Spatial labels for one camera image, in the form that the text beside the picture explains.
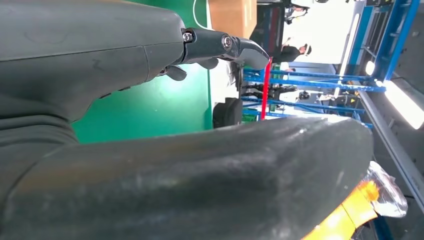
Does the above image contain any orange detergent bottle clear cap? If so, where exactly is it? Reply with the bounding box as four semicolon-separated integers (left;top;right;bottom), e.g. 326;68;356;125
300;160;409;240

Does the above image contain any green table mat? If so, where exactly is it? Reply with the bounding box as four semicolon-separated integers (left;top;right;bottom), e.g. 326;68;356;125
70;0;214;145

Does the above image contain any brown cardboard box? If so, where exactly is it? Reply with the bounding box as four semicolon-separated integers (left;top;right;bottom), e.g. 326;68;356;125
208;0;258;40

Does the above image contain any green plastic crate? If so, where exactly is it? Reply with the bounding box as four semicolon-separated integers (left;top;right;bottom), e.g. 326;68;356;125
241;112;260;124

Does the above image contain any person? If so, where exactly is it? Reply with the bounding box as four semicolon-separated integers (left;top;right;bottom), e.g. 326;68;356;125
272;42;313;65

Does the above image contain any blue metal shelf rack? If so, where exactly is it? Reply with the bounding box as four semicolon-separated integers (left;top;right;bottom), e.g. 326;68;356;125
242;0;422;131

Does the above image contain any small ceiling light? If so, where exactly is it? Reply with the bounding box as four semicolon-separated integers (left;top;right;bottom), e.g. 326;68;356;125
365;60;377;77

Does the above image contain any long ceiling light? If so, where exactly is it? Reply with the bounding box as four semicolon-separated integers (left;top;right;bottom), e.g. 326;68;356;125
383;80;424;131

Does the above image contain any white charging cable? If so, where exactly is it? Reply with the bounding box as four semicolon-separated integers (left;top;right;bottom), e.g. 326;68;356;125
192;0;210;31

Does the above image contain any red metal post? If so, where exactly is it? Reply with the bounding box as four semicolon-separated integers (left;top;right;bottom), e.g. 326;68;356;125
260;57;274;121

